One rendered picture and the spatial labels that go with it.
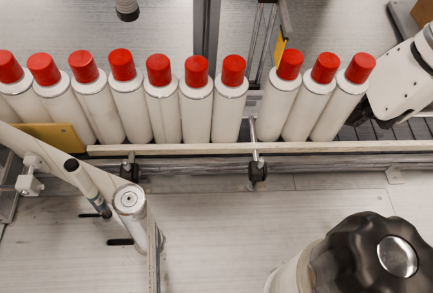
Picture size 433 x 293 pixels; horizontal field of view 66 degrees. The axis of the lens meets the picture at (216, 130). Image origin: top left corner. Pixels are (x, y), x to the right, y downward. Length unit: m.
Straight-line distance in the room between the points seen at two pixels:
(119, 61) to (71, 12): 0.53
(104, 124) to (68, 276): 0.23
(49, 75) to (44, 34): 0.45
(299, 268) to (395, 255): 0.12
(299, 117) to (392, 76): 0.15
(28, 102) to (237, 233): 0.38
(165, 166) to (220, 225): 0.15
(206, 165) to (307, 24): 0.52
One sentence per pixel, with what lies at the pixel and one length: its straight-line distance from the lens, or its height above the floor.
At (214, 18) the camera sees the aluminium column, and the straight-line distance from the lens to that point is 0.58.
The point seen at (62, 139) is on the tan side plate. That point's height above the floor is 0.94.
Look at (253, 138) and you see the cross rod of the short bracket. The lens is 0.60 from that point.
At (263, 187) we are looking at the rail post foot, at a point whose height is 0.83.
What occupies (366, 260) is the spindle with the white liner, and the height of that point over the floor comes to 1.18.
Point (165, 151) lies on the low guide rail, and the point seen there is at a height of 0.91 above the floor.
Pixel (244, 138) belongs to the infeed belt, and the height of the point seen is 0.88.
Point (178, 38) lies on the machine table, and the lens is 0.87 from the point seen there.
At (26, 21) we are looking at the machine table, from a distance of 1.00.
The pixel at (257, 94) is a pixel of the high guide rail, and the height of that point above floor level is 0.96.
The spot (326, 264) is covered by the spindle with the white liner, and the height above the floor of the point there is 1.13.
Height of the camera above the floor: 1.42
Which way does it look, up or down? 58 degrees down
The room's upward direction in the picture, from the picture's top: 6 degrees clockwise
